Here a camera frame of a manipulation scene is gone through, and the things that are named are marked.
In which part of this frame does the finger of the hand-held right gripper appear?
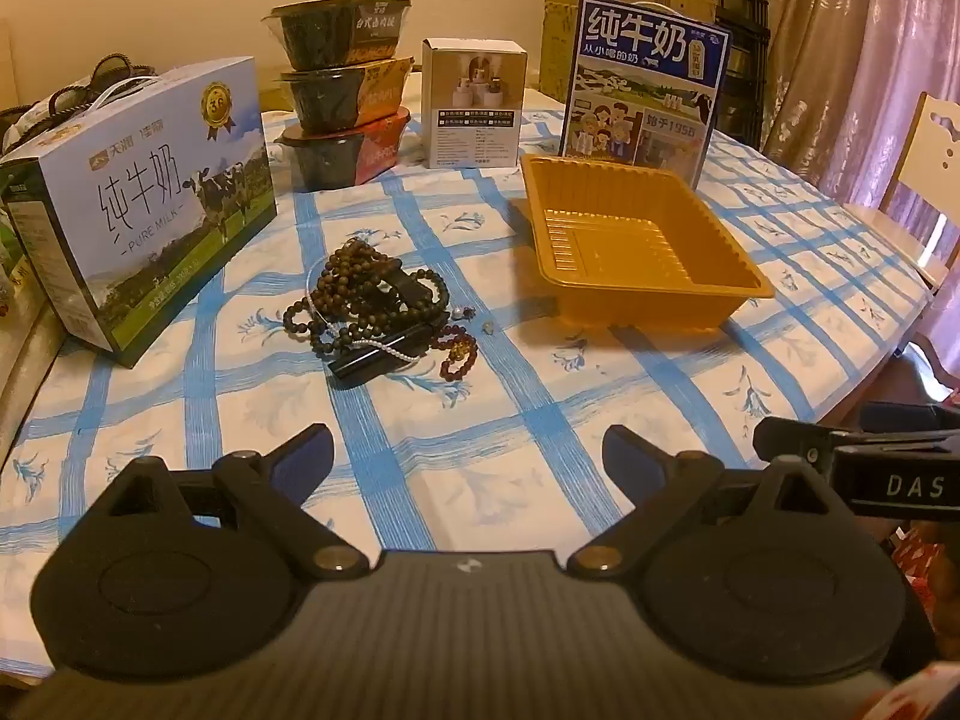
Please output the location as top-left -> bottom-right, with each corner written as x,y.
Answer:
753,415 -> 857,478

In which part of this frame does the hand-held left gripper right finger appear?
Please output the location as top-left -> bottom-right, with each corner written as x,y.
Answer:
567,424 -> 850,580

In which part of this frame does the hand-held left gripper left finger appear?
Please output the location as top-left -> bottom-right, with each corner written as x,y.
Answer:
90,424 -> 370,583

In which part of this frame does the white bead string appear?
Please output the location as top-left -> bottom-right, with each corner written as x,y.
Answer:
298,289 -> 422,364

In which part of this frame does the red amber bead bracelet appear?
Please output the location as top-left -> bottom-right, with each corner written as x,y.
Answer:
427,324 -> 482,384

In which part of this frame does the dark wooden bead necklace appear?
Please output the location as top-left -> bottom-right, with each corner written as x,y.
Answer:
283,235 -> 452,358

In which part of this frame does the black bangle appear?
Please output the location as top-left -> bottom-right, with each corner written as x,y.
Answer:
377,270 -> 434,310

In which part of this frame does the yellow plastic tray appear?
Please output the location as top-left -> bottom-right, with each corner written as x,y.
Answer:
519,154 -> 776,333

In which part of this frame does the red patterned cloth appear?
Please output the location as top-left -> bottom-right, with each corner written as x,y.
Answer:
889,521 -> 960,720

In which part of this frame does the blue checked tablecloth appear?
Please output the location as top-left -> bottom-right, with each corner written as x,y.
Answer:
0,106 -> 932,608

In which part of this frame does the light blue milk box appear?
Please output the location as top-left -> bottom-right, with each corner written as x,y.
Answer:
0,56 -> 278,370

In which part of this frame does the cream wooden chair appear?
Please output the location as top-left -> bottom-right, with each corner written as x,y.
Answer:
840,90 -> 960,290

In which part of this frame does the black and red meal bowl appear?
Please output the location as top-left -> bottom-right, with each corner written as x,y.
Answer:
281,106 -> 412,193

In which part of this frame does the small white product box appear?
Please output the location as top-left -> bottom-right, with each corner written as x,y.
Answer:
420,36 -> 529,170

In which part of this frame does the dark blue milk box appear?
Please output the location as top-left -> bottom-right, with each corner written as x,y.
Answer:
559,0 -> 732,188

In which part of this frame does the pink patterned curtain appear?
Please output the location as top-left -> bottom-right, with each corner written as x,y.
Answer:
756,0 -> 960,205

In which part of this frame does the open cardboard box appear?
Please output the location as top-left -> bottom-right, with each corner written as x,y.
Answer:
538,0 -> 610,103

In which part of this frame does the black instant meal bowl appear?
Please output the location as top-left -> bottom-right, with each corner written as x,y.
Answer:
262,0 -> 412,70

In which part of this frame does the green box with rope handles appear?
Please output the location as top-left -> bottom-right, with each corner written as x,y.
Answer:
0,52 -> 160,335

